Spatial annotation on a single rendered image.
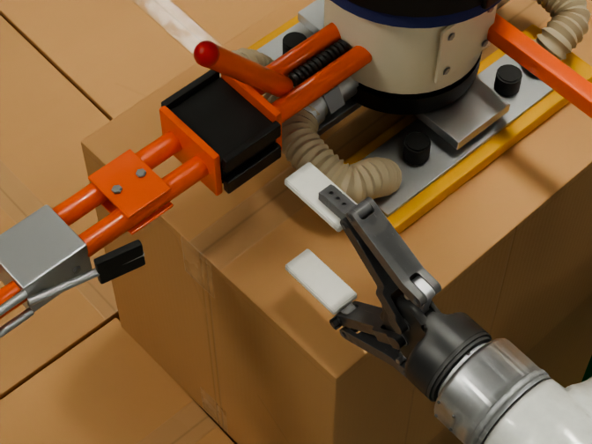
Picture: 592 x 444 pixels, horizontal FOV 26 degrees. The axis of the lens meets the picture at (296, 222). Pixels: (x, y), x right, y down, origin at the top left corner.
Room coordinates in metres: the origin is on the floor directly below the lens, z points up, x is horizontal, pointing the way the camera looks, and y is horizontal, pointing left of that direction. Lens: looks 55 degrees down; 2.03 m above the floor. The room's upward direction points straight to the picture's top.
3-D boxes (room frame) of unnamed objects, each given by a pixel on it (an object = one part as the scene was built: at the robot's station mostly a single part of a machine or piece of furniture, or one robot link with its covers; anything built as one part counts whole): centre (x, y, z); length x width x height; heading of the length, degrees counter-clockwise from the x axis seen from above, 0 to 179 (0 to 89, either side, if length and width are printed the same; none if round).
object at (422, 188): (0.88, -0.18, 0.97); 0.34 x 0.10 x 0.05; 132
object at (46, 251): (0.64, 0.23, 1.07); 0.07 x 0.07 x 0.04; 42
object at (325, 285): (0.65, -0.02, 1.01); 0.07 x 0.03 x 0.01; 42
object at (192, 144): (0.78, 0.07, 1.07); 0.10 x 0.08 x 0.06; 42
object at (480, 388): (0.50, -0.16, 1.07); 0.09 x 0.06 x 0.09; 132
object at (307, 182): (0.65, -0.02, 1.14); 0.07 x 0.03 x 0.01; 42
